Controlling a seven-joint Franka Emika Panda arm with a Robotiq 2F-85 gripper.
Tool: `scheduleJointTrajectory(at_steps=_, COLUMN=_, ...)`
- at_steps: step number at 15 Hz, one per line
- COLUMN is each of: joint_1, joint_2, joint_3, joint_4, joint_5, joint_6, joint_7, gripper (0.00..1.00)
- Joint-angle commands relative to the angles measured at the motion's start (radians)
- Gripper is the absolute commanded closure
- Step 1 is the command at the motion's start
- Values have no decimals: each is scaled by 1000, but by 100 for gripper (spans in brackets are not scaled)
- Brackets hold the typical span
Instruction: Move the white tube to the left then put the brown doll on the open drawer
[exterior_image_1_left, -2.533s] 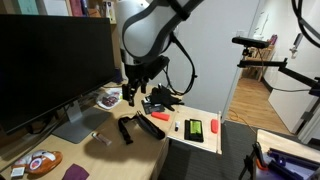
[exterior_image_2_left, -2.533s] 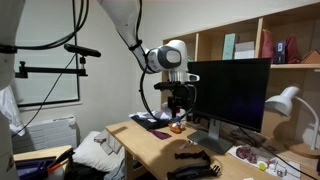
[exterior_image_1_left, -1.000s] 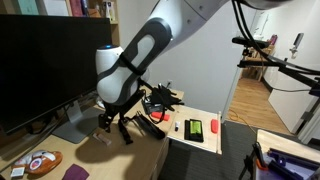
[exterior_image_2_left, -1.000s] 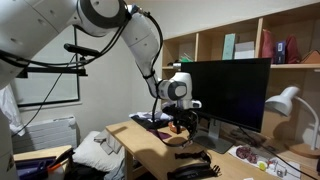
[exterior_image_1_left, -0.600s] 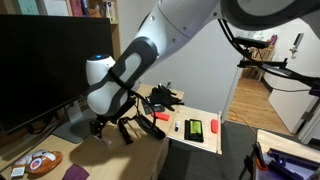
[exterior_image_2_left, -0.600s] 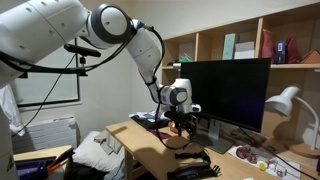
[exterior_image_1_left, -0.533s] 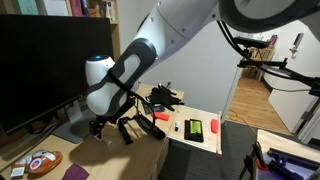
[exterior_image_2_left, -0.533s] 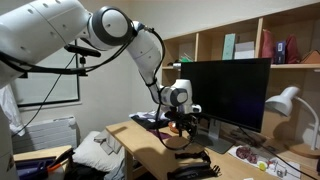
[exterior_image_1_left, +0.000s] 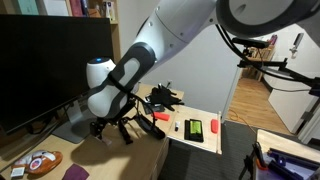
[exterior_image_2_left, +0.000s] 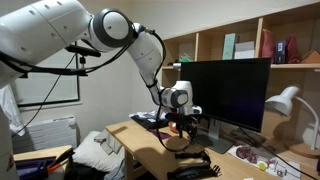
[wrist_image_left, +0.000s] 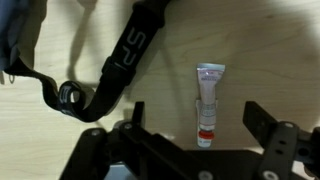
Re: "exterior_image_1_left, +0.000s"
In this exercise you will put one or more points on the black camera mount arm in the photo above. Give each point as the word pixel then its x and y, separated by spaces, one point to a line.
pixel 283 68

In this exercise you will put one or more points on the teal book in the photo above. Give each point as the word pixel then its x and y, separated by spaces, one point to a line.
pixel 28 6

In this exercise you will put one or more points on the red orange case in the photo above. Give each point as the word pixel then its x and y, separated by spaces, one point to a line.
pixel 161 116

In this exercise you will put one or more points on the small wooden bookcase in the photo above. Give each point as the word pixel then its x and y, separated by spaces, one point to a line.
pixel 256 71

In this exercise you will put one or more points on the white box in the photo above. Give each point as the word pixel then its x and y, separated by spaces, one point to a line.
pixel 56 6

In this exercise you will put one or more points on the black stereo camera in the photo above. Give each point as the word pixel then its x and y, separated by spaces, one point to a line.
pixel 250 42

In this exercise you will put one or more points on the red oval item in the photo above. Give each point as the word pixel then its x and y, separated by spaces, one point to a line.
pixel 214 126

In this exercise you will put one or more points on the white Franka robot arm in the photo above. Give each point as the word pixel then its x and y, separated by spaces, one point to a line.
pixel 173 30

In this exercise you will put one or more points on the black wallet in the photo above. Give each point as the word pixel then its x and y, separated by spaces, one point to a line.
pixel 154 108

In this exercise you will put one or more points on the black computer monitor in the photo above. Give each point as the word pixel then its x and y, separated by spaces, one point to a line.
pixel 50 66

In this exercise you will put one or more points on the white bottles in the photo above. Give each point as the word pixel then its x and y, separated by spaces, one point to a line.
pixel 108 9

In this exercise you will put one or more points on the purple box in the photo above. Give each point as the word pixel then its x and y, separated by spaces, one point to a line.
pixel 293 163

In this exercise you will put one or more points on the wooden side table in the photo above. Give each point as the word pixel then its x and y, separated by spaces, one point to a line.
pixel 286 141

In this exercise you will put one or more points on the dark red pouch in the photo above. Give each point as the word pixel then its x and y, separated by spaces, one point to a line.
pixel 76 7

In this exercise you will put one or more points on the purple cloth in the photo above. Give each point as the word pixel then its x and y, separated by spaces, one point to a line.
pixel 76 172

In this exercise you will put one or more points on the brown leather item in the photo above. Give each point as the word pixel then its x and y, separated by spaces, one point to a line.
pixel 94 13

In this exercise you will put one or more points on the small white black tube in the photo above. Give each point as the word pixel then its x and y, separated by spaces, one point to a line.
pixel 177 126

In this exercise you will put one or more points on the wooden desk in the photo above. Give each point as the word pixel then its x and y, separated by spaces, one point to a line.
pixel 110 160

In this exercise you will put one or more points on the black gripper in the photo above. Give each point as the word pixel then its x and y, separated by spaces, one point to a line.
pixel 99 124

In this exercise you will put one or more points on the open wooden drawer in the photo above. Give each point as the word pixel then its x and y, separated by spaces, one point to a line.
pixel 206 140

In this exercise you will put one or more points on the black box green label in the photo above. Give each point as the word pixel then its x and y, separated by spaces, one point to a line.
pixel 194 130

